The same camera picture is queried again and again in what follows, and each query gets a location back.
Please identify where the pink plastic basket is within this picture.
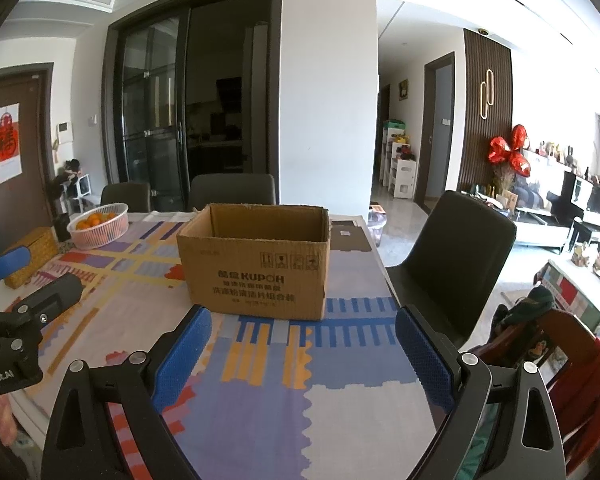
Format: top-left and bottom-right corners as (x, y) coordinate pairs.
(67, 203), (130, 250)

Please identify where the red garment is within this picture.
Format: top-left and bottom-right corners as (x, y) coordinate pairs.
(547, 337), (600, 476)

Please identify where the black piano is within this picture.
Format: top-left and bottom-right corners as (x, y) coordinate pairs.
(570, 172), (600, 256)

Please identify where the flat cardboard sheet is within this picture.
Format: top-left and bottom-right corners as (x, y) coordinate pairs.
(330, 217), (373, 253)

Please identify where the woven rattan tissue box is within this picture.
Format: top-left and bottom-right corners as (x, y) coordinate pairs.
(2, 226), (60, 290)

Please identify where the dark grey dining chair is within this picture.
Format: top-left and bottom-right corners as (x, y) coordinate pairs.
(386, 190), (517, 356)
(189, 174), (277, 211)
(100, 181), (152, 213)

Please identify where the dark patterned cloth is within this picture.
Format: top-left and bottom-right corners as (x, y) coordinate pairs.
(495, 285), (556, 331)

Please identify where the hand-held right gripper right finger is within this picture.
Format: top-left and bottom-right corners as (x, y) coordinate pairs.
(395, 305), (567, 480)

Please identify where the brown cardboard box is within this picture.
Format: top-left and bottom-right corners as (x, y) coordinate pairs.
(176, 203), (331, 322)

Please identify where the dark slatted wall panel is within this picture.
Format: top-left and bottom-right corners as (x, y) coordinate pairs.
(457, 28), (513, 196)

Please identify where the grey interior door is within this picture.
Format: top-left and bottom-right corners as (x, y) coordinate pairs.
(414, 52), (456, 206)

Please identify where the colourful patterned table mat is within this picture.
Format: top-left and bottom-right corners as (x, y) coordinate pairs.
(10, 210), (461, 480)

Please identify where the low table patchwork cover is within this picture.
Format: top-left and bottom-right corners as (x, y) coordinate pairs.
(535, 240), (600, 331)

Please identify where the red foil balloon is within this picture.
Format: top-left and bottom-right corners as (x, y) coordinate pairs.
(487, 124), (532, 177)

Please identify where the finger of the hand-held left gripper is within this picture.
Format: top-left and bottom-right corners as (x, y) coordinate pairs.
(0, 246), (32, 285)
(0, 273), (84, 361)

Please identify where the red and white door poster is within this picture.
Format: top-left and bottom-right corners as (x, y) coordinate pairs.
(0, 103), (21, 185)

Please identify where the pile of oranges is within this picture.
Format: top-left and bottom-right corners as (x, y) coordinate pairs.
(75, 211), (118, 233)

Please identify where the gold loop wall ornament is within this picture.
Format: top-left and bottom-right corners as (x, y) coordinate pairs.
(480, 67), (496, 121)

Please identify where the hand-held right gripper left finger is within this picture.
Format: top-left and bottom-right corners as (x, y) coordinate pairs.
(40, 304), (213, 480)

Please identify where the teal cloth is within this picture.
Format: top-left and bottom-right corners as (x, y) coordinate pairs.
(472, 405), (502, 480)

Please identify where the dark plush toy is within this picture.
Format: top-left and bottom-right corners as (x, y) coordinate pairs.
(55, 159), (81, 186)

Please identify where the wooden chair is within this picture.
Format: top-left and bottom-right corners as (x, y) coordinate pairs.
(480, 305), (600, 411)

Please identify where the black framed glass sliding door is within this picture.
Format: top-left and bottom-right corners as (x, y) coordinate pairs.
(102, 0), (285, 201)

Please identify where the white toy shelf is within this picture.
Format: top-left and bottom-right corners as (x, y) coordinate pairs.
(381, 119), (418, 198)

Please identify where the brown entrance door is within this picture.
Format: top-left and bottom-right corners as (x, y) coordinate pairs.
(0, 62), (56, 256)

